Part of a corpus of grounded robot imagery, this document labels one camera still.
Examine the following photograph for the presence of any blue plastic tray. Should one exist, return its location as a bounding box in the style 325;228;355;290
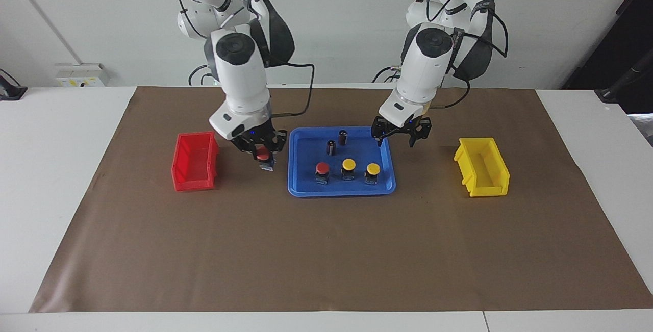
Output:
287;126;397;198

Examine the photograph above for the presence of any red plastic storage bin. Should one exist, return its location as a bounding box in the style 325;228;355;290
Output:
171;131;221;192

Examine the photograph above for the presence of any yellow plastic storage bin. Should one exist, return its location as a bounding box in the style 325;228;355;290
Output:
454;137;511;198

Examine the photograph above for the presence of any brown paper table mat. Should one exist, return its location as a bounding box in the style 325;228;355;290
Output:
29;86;653;314

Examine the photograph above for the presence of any white power strip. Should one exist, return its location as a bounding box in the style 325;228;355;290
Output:
55;63;109;88

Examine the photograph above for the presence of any black tripod leg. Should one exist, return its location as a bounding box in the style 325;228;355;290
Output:
594;62;653;104

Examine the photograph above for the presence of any grey metal object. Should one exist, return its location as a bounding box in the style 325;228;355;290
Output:
629;113;653;146

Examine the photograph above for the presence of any black stand base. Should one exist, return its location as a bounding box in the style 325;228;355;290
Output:
0;69;28;101

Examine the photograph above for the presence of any black base cable loop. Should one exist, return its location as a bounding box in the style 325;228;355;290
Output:
188;64;221;87
371;65;404;84

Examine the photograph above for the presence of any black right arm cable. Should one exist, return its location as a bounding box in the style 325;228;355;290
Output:
158;0;315;118

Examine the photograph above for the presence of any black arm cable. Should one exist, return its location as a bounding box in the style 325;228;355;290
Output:
158;0;315;118
426;0;509;109

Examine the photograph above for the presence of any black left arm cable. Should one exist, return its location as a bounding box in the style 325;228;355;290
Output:
426;0;509;109

